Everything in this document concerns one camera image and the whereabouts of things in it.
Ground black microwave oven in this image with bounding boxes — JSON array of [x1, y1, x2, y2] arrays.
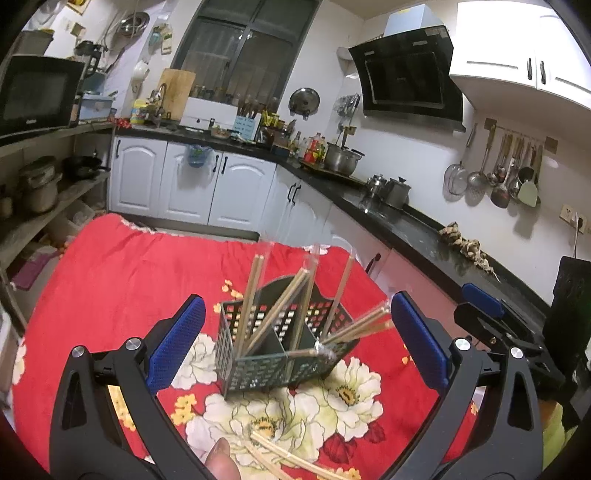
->
[[1, 55, 84, 136]]

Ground hanging pot lid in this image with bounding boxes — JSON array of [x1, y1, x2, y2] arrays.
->
[[288, 87, 321, 119]]

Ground steel stock pot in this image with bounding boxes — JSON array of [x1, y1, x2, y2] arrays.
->
[[322, 143, 365, 176]]

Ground black range hood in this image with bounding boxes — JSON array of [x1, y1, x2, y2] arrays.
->
[[349, 25, 466, 133]]

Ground chopsticks pair long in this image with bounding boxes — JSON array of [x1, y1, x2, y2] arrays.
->
[[243, 431, 346, 480]]

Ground dark green utensil basket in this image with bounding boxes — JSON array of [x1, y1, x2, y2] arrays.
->
[[214, 277, 360, 398]]

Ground chopsticks pair bottom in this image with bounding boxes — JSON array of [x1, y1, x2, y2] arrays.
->
[[243, 268, 310, 356]]

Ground wooden cutting board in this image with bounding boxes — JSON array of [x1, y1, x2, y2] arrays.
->
[[158, 68, 195, 121]]

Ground red floral tablecloth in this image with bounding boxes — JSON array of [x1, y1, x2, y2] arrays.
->
[[11, 212, 482, 480]]

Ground person's thumb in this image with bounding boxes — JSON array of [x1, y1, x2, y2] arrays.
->
[[205, 438, 242, 480]]

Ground hanging strainer ladle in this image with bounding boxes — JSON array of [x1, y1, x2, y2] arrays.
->
[[444, 123, 478, 197]]

